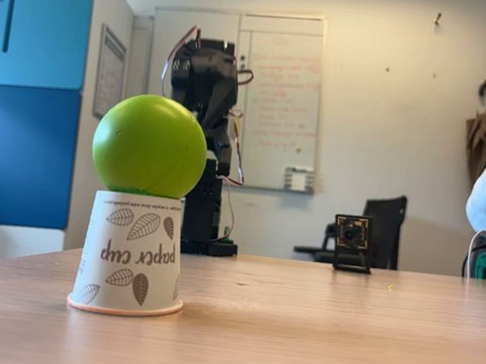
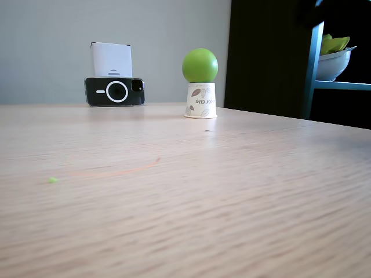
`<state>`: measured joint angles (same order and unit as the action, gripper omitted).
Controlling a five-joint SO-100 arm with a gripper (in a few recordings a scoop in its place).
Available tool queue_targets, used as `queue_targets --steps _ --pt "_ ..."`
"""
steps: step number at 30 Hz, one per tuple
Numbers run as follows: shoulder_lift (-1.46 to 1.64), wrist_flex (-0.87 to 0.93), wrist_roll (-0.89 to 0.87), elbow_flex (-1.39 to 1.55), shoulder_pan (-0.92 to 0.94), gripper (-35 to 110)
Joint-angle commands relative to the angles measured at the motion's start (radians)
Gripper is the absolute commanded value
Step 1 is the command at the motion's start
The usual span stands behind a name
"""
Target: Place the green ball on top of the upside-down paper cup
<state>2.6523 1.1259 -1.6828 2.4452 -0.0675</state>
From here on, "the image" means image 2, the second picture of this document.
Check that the green ball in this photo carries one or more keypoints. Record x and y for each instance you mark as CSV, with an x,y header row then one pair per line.
x,y
200,65

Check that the white leaf-print paper cup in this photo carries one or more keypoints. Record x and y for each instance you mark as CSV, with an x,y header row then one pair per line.
x,y
200,98

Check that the white cardboard box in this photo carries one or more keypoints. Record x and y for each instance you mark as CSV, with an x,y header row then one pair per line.
x,y
110,58

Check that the small green crumb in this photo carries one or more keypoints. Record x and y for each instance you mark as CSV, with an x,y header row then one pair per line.
x,y
52,180

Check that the white bowl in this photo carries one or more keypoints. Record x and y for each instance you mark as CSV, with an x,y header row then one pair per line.
x,y
330,66

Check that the green leaves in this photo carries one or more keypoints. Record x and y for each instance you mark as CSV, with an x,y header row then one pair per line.
x,y
333,45

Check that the dark shelf with blue frame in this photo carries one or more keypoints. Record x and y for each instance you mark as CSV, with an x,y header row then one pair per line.
x,y
266,58

